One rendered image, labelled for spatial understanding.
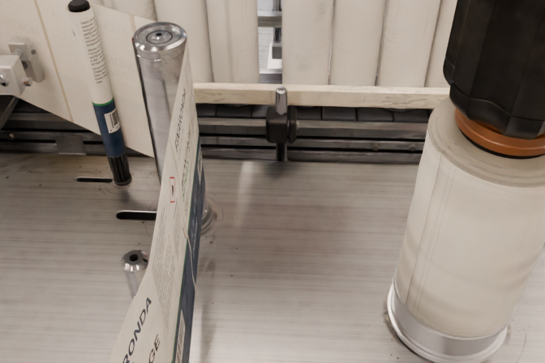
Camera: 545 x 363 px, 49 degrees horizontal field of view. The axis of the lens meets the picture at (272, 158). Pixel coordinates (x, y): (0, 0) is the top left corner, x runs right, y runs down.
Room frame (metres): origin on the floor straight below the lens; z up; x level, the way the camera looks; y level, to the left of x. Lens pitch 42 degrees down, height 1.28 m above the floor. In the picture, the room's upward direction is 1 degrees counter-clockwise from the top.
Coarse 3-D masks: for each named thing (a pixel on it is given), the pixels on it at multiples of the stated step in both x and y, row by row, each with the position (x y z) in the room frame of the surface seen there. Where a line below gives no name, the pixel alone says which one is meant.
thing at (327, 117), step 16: (272, 80) 0.57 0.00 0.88; (16, 112) 0.52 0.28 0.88; (32, 112) 0.52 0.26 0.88; (48, 112) 0.52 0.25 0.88; (208, 112) 0.51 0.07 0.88; (224, 112) 0.51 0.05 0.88; (240, 112) 0.51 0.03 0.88; (256, 112) 0.51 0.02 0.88; (288, 112) 0.51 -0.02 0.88; (304, 112) 0.51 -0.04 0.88; (320, 112) 0.52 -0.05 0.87; (336, 112) 0.51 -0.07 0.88; (352, 112) 0.51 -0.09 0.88; (368, 112) 0.51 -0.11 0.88; (384, 112) 0.51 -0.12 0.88; (400, 112) 0.51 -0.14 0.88; (416, 112) 0.51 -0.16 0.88
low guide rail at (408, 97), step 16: (208, 96) 0.51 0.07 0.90; (224, 96) 0.51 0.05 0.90; (240, 96) 0.51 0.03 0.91; (256, 96) 0.51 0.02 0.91; (272, 96) 0.50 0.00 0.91; (304, 96) 0.50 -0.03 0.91; (320, 96) 0.50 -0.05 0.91; (336, 96) 0.50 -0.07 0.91; (352, 96) 0.50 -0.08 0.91; (368, 96) 0.50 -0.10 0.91; (384, 96) 0.50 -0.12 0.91; (400, 96) 0.50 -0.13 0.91; (416, 96) 0.49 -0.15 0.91; (432, 96) 0.49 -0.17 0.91
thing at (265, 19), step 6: (258, 12) 0.58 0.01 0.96; (264, 12) 0.58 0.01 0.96; (270, 12) 0.58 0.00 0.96; (276, 12) 0.58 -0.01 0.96; (258, 18) 0.58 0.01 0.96; (264, 18) 0.57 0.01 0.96; (270, 18) 0.57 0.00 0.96; (276, 18) 0.57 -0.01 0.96; (258, 24) 0.58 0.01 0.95; (264, 24) 0.57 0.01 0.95; (270, 24) 0.57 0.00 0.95; (276, 24) 0.57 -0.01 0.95
